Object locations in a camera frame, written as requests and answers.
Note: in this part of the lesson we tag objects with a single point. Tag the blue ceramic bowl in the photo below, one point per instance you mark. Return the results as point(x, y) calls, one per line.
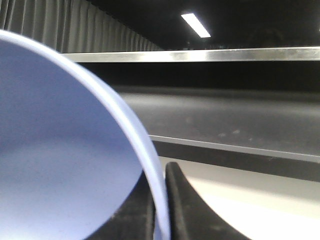
point(71, 149)

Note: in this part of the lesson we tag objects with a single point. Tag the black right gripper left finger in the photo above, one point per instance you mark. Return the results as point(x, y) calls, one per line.
point(134, 219)

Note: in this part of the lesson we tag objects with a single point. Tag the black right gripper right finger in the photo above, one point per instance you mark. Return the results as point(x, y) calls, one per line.
point(190, 216)

